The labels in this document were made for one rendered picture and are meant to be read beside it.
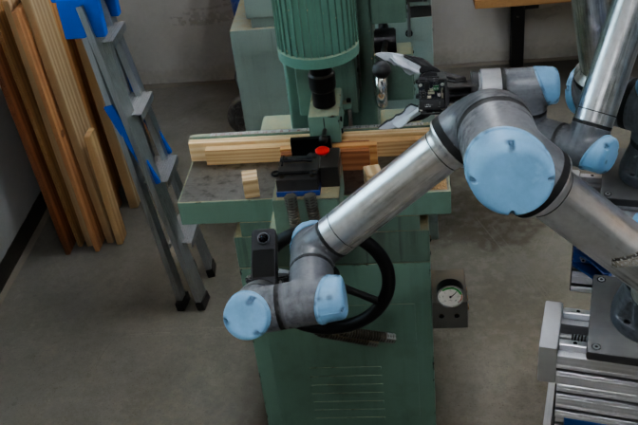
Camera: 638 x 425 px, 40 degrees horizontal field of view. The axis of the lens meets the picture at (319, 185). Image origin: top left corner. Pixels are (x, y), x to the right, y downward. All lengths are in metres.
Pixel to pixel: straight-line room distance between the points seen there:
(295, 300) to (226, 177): 0.68
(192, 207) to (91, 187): 1.44
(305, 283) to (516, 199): 0.37
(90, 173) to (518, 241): 1.59
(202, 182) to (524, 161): 0.98
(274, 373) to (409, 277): 0.46
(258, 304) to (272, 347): 0.82
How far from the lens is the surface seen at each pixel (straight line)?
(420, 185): 1.40
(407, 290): 2.05
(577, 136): 1.72
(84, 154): 3.30
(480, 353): 2.80
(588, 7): 1.88
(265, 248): 1.57
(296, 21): 1.80
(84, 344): 3.06
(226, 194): 1.95
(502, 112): 1.27
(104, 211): 3.43
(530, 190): 1.23
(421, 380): 2.25
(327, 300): 1.38
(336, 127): 1.93
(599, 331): 1.68
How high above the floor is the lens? 1.94
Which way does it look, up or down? 33 degrees down
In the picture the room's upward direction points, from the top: 7 degrees counter-clockwise
